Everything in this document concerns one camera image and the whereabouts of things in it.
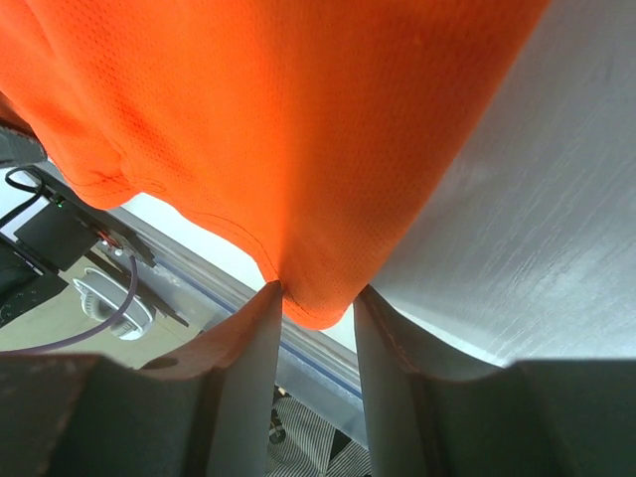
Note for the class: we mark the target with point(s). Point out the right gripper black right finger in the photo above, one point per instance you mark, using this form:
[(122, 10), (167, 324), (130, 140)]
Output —
[(432, 410)]

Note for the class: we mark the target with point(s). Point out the orange t shirt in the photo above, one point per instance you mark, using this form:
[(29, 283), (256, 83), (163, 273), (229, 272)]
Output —
[(309, 134)]

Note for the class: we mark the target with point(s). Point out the aluminium mounting rail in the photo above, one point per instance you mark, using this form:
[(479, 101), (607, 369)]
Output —
[(315, 369)]

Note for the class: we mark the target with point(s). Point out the white round fan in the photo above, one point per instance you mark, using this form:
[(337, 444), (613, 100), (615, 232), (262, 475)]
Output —
[(100, 296)]

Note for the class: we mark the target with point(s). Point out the black electronics box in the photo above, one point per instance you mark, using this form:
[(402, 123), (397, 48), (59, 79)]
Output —
[(52, 241)]

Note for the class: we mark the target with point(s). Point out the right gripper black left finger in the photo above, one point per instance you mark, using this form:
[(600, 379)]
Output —
[(201, 410)]

